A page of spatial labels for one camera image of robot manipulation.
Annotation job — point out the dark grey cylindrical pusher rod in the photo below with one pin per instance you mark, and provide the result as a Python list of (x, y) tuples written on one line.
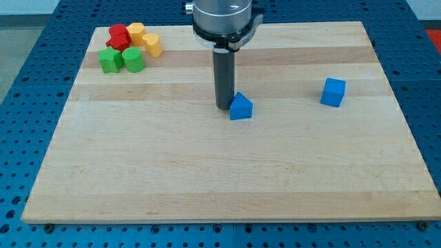
[(224, 79)]

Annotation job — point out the blue triangle block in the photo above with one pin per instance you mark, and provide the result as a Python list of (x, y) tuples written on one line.
[(241, 107)]

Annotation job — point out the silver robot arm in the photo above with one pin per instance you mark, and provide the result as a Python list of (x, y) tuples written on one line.
[(224, 27)]

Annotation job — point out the blue cube block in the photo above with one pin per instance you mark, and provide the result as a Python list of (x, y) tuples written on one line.
[(333, 92)]

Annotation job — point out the yellow heart block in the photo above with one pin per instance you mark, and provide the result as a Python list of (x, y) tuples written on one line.
[(152, 43)]

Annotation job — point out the green cylinder block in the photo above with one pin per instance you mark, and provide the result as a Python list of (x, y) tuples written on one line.
[(133, 59)]

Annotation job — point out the yellow hexagon block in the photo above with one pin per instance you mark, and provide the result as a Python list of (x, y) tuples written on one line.
[(136, 32)]

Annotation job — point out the red star block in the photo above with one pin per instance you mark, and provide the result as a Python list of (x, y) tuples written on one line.
[(118, 42)]

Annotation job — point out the red cylinder block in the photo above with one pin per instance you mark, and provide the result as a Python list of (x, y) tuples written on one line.
[(118, 29)]

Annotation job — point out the green star block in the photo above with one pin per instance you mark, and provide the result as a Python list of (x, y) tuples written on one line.
[(110, 60)]

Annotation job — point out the light wooden board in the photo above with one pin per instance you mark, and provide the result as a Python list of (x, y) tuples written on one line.
[(152, 147)]

